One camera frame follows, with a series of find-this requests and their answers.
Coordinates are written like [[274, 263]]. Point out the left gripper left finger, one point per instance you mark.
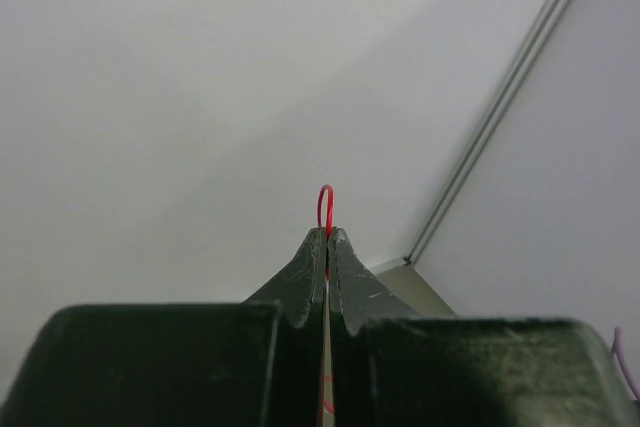
[[254, 363]]

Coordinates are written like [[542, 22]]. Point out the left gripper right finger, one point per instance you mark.
[[395, 367]]

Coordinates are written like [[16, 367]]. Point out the right aluminium corner post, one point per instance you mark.
[[528, 52]]

